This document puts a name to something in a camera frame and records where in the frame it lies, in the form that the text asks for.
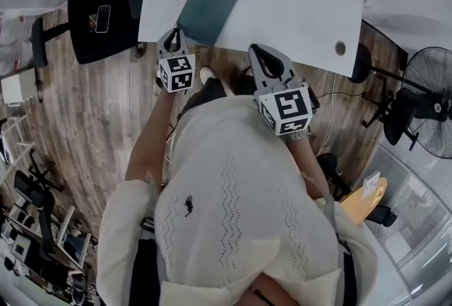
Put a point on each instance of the black swivel chair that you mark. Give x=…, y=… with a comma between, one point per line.
x=30, y=191

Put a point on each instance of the black pedestal fan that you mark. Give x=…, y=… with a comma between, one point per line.
x=360, y=64

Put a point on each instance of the round grey desk grommet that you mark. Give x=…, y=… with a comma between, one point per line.
x=340, y=47

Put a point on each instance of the black pouch bag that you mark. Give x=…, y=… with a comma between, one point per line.
x=381, y=215

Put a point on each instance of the black mesh office chair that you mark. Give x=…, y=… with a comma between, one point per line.
x=99, y=46

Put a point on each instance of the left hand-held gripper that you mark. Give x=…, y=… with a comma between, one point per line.
x=176, y=73

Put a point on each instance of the person's cream knit sweater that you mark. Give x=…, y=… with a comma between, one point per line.
x=229, y=191

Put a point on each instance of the black low chair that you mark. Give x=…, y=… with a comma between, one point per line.
x=328, y=161

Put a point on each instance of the person's left white shoe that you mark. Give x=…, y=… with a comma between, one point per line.
x=206, y=74

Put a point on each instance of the person's black trousers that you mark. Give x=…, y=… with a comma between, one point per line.
x=212, y=90

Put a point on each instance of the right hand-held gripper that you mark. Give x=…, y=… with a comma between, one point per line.
x=287, y=106

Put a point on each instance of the white smartphone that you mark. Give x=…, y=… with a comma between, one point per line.
x=103, y=18

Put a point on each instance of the white drawer cabinet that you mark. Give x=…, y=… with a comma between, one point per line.
x=17, y=85

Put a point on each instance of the silver wristwatch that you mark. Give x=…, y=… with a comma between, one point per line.
x=300, y=135

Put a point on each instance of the person's left forearm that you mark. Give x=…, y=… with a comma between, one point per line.
x=152, y=135

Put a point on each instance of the person's right forearm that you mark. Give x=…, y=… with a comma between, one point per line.
x=310, y=166

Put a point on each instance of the round yellow table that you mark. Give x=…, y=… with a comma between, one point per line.
x=360, y=207

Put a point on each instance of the white standing card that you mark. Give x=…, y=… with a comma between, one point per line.
x=370, y=186

